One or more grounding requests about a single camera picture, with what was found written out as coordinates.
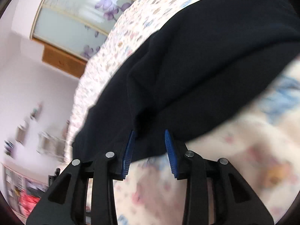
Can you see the floral glass sliding wardrobe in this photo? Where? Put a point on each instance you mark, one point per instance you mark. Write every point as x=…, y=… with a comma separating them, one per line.
x=78, y=27

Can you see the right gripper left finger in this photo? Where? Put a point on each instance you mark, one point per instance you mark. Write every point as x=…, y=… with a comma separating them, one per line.
x=65, y=200

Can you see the teddy bear print bedspread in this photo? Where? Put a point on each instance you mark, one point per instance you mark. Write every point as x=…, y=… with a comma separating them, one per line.
x=261, y=140

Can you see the white ornate rack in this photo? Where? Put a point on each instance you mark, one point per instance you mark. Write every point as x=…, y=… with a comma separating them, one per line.
x=51, y=146

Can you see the red patterned cloth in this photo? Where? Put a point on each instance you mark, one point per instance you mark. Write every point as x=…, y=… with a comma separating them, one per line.
x=27, y=203

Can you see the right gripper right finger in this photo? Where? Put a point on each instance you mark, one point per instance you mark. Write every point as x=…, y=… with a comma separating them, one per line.
x=235, y=202

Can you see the black pants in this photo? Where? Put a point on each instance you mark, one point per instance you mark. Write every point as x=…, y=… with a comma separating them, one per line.
x=206, y=62

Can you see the pink bookcase with items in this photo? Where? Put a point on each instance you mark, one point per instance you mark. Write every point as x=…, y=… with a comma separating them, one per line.
x=18, y=179

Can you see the wooden door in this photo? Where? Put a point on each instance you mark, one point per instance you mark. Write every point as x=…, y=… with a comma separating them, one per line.
x=63, y=61

